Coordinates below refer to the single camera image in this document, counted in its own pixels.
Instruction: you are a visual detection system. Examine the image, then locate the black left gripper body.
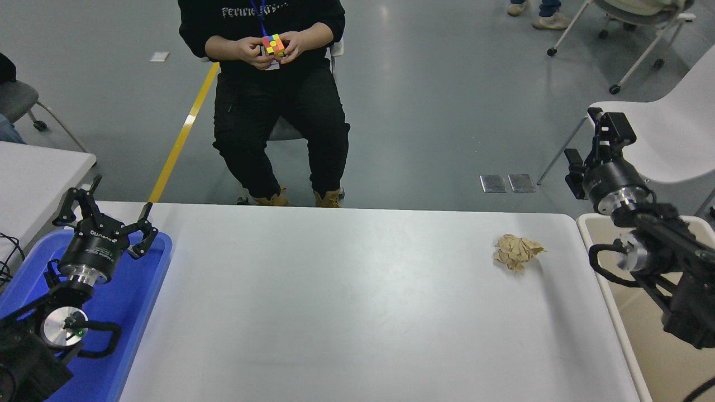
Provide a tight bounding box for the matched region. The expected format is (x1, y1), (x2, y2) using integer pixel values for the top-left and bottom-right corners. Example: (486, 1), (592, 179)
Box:
(59, 215), (130, 271)

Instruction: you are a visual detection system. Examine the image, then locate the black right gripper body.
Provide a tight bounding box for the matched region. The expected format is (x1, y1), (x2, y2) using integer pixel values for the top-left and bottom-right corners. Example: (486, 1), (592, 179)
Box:
(583, 161), (649, 203)

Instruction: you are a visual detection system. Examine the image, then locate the tan paper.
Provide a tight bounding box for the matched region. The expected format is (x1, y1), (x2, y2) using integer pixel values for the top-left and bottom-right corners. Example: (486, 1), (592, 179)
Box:
(493, 234), (546, 274)

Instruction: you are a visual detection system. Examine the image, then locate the person's right hand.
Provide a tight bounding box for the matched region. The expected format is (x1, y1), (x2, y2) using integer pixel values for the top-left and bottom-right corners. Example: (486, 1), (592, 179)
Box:
(236, 37), (274, 70)

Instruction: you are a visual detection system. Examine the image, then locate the person's left hand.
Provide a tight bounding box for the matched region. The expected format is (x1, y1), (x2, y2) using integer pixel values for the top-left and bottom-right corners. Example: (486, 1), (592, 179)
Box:
(279, 31), (309, 64)

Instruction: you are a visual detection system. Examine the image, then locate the white side table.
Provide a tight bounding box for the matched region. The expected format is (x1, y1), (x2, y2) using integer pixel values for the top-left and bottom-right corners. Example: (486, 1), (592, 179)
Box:
(0, 142), (97, 263)

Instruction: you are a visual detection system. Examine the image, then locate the white plastic chair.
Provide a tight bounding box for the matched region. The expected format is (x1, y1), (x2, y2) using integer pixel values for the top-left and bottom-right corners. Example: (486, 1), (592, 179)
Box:
(537, 44), (715, 216)

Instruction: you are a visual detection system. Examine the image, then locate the blue plastic tray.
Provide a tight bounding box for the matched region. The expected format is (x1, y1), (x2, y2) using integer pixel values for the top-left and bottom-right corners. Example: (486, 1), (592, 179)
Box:
(0, 228), (173, 402)

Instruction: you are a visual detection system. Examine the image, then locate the person in blue trousers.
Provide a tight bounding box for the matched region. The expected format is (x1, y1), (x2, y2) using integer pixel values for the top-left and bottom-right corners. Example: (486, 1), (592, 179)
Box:
(0, 54), (28, 145)

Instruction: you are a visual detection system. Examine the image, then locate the yellow floor tape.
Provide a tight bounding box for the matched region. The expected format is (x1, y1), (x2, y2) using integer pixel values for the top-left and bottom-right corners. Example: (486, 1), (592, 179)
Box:
(148, 61), (220, 203)

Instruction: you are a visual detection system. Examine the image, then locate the grey chair with thin legs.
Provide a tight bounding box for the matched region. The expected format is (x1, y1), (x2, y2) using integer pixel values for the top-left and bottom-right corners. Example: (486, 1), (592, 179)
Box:
(0, 82), (89, 154)

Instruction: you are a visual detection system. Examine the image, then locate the person with pale shoes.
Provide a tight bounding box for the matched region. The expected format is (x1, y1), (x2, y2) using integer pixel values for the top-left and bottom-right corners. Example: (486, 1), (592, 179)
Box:
(507, 0), (572, 30)

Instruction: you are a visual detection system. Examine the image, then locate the grey wheeled armchair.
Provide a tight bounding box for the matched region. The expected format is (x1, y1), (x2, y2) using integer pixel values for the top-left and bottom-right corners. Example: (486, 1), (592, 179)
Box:
(201, 39), (346, 200)

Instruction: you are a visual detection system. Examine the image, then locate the large pale bin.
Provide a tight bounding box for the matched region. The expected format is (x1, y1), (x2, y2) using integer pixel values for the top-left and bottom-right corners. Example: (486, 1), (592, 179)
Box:
(576, 214), (715, 402)

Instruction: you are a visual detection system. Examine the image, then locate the person with puzzle cube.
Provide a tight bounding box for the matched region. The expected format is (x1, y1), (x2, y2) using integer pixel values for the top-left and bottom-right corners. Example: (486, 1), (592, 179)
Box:
(178, 0), (351, 207)

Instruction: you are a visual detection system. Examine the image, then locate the black cable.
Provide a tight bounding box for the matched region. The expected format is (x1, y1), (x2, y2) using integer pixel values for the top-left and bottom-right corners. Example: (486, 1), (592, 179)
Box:
(0, 231), (26, 288)

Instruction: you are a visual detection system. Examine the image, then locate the grey chair with white frame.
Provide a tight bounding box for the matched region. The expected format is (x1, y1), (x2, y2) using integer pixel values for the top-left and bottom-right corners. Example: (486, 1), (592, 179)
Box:
(546, 0), (697, 94)

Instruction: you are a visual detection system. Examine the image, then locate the blue lanyard with badge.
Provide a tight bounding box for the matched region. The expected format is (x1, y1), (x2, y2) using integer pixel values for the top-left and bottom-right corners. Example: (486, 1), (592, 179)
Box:
(250, 0), (281, 71)

